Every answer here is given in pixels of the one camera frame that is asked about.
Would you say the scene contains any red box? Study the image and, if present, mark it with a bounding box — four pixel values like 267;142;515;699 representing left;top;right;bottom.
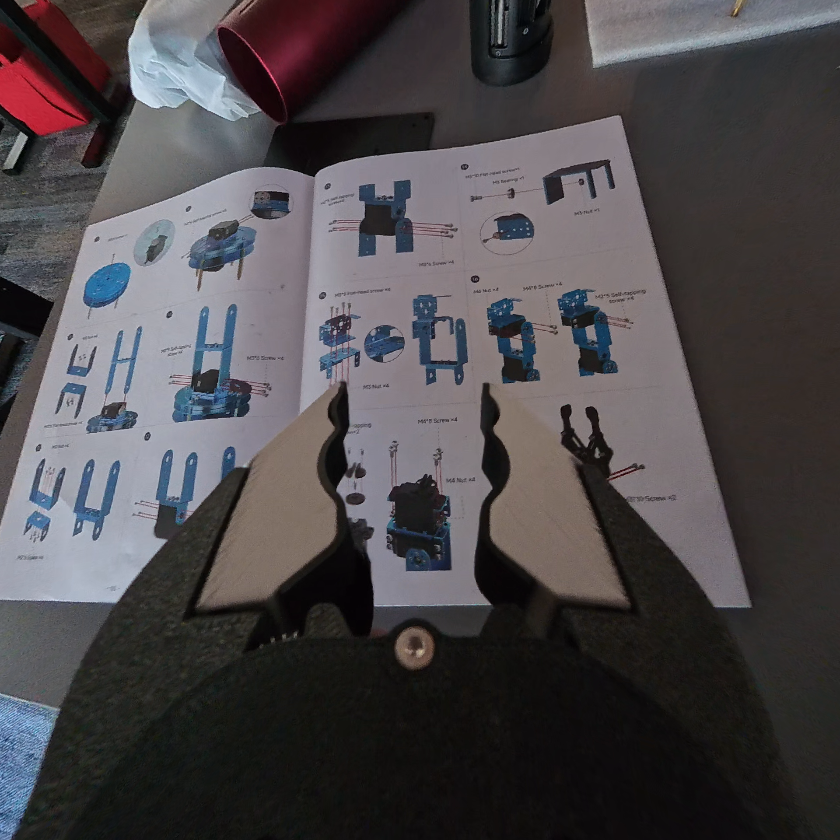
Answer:
0;0;112;139

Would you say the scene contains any red metal tube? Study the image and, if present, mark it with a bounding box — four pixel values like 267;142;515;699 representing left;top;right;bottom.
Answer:
217;0;414;124

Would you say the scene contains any black cylinder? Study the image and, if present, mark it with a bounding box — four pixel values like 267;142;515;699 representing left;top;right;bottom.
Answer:
469;0;555;86

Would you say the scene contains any white crumpled wrap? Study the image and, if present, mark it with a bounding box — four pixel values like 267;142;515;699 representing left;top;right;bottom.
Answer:
128;0;263;122

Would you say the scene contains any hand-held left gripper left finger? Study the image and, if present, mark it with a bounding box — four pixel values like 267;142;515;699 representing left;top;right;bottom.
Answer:
194;382;350;616

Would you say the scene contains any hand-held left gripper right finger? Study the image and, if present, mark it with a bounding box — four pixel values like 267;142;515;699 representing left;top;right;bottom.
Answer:
478;382;632;613

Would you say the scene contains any open instruction manual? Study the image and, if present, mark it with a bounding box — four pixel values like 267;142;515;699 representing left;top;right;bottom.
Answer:
0;115;752;608

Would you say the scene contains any white foam sheet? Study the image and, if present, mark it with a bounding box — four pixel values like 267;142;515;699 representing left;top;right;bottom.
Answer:
584;0;840;68

